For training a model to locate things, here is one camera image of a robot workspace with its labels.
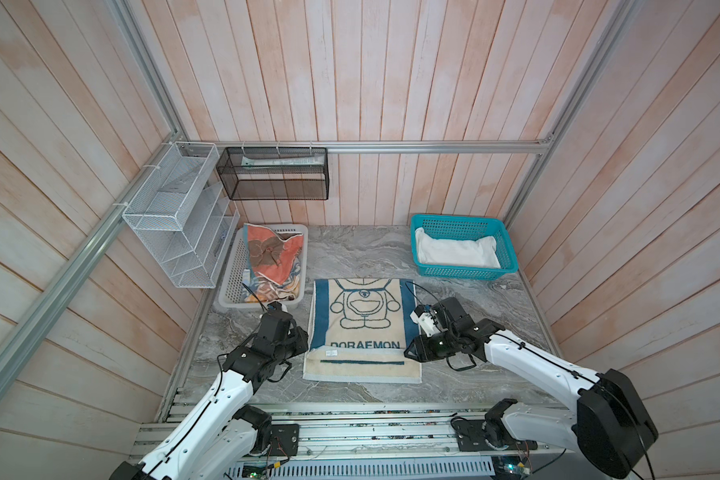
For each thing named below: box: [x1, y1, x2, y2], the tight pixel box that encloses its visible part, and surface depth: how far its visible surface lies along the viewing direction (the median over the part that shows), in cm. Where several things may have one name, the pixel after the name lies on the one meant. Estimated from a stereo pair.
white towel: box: [415, 227, 501, 269], surface depth 113 cm
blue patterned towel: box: [302, 278, 423, 383], surface depth 94 cm
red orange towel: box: [243, 223, 303, 286], surface depth 109 cm
